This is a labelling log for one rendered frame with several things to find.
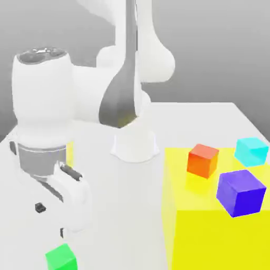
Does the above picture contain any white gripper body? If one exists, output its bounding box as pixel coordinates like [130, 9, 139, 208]
[25, 176, 66, 239]

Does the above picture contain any small green cube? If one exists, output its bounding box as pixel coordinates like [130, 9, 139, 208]
[44, 243, 78, 270]

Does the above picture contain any small orange cube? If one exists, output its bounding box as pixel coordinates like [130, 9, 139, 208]
[186, 143, 220, 180]

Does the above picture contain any small purple cube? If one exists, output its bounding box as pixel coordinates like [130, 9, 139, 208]
[216, 169, 267, 218]

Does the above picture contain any small cyan cube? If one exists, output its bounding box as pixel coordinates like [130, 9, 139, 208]
[234, 137, 270, 168]

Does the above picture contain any large yellow box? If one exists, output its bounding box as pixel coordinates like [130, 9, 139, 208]
[162, 146, 270, 270]

